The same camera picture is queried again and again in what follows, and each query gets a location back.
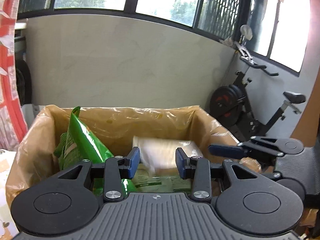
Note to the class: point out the white bin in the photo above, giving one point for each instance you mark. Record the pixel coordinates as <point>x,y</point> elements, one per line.
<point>30,112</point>

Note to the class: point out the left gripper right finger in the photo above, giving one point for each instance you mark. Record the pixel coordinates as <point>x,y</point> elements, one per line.
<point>245,200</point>

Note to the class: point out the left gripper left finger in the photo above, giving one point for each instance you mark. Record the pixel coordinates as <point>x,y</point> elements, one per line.
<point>69,200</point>

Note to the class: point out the dark green snack bag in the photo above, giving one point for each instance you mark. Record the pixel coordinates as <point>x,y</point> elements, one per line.
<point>80,143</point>

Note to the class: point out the printed room backdrop curtain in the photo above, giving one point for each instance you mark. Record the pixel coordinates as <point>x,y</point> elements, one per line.
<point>13,125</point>

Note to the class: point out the cardboard box with plastic liner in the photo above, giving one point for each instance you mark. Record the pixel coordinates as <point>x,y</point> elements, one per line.
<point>115,127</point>

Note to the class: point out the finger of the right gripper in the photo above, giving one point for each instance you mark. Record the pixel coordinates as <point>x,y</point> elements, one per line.
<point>265,150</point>

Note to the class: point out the beige cracker pack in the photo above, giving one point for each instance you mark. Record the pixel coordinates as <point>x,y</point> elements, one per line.
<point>158,155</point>

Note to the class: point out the light green rice cracker bag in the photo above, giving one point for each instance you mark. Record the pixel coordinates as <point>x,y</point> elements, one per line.
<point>163,184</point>

